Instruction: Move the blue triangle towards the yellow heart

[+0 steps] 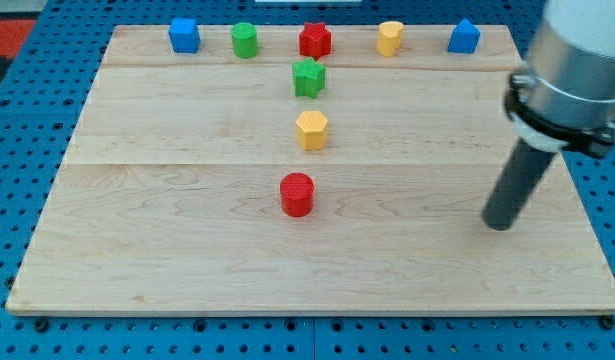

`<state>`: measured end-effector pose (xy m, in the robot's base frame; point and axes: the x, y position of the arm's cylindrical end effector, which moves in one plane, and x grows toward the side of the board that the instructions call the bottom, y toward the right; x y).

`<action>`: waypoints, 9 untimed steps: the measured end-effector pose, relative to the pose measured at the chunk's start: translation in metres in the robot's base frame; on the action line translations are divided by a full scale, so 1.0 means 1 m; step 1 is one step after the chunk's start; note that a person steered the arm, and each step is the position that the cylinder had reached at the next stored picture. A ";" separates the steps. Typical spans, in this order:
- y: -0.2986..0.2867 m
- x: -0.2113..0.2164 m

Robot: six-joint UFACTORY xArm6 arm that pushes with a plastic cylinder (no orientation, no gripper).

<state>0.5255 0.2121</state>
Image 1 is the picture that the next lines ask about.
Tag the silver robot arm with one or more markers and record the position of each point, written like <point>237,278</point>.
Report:
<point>562,97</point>

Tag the yellow heart block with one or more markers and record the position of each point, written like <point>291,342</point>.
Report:
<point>389,38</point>

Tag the blue triangle block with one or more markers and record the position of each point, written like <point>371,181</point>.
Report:
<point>464,38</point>

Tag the red cylinder block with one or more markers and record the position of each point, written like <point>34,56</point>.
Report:
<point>297,194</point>

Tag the yellow hexagon block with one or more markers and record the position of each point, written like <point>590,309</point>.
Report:
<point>312,130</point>

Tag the wooden board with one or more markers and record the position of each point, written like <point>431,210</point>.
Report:
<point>167,201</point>

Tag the green star block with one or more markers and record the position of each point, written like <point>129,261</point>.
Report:
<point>308,78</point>

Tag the red star block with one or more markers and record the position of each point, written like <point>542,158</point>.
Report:
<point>315,40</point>

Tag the green cylinder block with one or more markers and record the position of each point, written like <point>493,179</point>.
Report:
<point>244,40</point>

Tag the blue cube block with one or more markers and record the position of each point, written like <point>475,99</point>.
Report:
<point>184,35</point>

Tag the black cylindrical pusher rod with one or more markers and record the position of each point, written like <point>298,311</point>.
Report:
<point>523,171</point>

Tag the red floor mat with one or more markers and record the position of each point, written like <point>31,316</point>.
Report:
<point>13,34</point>

